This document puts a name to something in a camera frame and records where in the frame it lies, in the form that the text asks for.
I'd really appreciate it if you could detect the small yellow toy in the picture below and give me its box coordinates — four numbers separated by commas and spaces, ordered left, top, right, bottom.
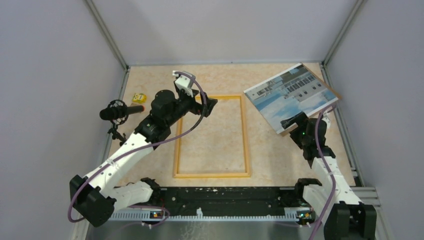
132, 93, 147, 104

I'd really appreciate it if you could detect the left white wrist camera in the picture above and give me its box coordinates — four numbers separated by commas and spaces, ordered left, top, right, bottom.
172, 70, 196, 97

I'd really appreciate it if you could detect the wooden picture frame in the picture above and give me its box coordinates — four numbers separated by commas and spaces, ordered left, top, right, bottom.
172, 93, 252, 179

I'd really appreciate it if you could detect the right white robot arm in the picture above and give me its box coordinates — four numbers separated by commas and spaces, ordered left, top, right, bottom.
289, 112, 377, 240

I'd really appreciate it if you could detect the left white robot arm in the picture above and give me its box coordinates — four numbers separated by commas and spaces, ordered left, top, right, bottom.
67, 90, 218, 227

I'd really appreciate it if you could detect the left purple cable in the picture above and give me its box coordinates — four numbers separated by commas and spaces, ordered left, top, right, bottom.
67, 71, 209, 223

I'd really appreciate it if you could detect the printed building photo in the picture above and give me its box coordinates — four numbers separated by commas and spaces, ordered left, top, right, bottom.
243, 63, 341, 134

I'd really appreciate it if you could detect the black microphone on stand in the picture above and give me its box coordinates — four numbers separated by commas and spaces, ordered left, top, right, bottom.
99, 99, 145, 146

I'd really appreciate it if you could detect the brown backing board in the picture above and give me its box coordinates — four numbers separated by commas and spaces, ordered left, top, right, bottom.
279, 63, 342, 136

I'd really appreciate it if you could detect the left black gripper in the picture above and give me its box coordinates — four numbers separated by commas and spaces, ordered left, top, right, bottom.
166, 87, 218, 127

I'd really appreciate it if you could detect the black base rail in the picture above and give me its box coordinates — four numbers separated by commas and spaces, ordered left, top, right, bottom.
146, 186, 310, 217

